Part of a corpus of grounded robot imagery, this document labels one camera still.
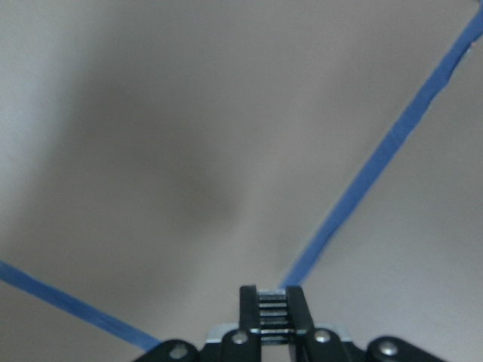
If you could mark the brown paper table cover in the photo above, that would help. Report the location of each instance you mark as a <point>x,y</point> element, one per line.
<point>157,155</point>

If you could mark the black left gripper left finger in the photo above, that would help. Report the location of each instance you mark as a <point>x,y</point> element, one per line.
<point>249,311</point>

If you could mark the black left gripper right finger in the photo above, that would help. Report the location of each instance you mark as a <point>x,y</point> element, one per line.
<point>298,313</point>

